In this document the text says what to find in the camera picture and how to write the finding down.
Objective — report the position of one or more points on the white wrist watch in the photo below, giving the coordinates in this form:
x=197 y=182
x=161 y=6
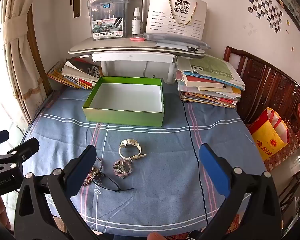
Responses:
x=126 y=143

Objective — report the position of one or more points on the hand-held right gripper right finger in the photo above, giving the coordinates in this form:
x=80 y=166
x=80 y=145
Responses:
x=215 y=172

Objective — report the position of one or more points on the group of small wall photos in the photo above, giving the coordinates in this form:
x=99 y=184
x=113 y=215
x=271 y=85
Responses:
x=265 y=7

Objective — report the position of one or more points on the silver ornate brooch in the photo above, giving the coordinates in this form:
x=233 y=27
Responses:
x=122 y=168

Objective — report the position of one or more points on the silver bangle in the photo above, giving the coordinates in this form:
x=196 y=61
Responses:
x=100 y=165

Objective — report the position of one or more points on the person's right hand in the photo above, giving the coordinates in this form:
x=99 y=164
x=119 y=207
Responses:
x=156 y=236

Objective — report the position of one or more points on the book stack with green cover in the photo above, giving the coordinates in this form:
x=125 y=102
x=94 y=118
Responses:
x=210 y=80

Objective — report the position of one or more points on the black wristband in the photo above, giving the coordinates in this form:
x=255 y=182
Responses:
x=100 y=177

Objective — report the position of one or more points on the person's left hand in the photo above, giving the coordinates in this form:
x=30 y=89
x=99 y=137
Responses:
x=2 y=212

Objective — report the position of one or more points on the clear spray bottle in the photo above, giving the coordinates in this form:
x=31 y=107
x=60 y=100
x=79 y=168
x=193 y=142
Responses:
x=135 y=25

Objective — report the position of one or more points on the yellow red gift bag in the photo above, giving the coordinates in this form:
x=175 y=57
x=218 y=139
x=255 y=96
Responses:
x=267 y=140

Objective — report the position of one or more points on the white paper bag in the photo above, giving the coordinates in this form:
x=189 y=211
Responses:
x=160 y=17

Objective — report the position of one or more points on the clear plastic marker pen box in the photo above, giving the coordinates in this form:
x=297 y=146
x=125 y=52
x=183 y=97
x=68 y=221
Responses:
x=107 y=30

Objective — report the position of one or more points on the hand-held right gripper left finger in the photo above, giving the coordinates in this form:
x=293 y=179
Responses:
x=81 y=172

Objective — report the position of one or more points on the grey white desk shelf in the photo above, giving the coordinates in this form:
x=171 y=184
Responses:
x=130 y=46

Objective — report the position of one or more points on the beige curtain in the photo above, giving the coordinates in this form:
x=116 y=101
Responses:
x=22 y=55

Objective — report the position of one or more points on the book stack with dark cover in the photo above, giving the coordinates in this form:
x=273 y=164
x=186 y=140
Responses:
x=75 y=72

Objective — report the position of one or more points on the grey flat pouch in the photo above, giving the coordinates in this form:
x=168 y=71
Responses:
x=170 y=38

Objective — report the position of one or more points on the dark wooden bench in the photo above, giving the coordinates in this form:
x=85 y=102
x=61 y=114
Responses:
x=260 y=80

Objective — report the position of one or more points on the grey vertical pipe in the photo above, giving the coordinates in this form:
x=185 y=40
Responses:
x=145 y=5

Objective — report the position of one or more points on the green cardboard box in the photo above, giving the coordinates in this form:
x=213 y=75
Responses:
x=120 y=116

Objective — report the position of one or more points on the flat pink round case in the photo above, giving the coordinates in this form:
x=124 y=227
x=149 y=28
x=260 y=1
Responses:
x=137 y=39

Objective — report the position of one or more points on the blue checked tablecloth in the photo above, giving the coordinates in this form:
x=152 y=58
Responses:
x=165 y=142

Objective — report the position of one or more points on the dark framed wall picture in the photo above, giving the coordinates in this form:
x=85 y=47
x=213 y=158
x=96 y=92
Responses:
x=290 y=5

